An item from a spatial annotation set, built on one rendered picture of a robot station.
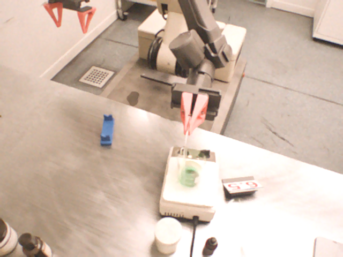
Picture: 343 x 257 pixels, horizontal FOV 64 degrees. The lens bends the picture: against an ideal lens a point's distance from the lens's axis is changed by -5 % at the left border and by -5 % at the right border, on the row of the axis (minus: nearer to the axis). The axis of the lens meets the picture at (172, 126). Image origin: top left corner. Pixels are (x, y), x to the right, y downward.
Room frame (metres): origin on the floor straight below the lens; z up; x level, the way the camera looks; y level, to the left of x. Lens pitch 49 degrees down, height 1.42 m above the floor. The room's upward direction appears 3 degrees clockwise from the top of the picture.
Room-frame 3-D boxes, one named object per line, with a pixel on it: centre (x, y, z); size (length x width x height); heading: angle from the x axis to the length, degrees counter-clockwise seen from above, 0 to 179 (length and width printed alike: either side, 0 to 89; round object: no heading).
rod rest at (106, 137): (0.55, 0.20, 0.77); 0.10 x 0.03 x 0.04; 5
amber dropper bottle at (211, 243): (0.21, -0.10, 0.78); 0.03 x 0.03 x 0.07
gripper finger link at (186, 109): (0.39, -0.04, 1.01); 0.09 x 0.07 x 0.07; 170
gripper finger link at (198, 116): (0.39, -0.03, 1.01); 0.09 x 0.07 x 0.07; 170
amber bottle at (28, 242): (0.17, 0.28, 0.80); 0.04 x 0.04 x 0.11
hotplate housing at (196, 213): (0.37, -0.05, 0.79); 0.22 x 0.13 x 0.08; 175
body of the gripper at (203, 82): (0.46, -0.05, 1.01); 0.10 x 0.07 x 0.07; 80
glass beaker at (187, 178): (0.35, -0.04, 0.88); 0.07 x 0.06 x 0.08; 77
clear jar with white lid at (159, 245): (0.22, 0.00, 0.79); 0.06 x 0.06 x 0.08
